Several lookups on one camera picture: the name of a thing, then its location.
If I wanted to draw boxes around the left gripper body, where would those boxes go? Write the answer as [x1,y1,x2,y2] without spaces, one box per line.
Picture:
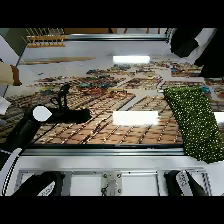
[64,108,93,125]

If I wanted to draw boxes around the green dotted garment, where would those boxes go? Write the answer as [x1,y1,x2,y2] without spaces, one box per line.
[162,85,224,165]

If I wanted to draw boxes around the silver frame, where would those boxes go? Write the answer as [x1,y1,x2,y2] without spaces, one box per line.
[6,33,224,197]

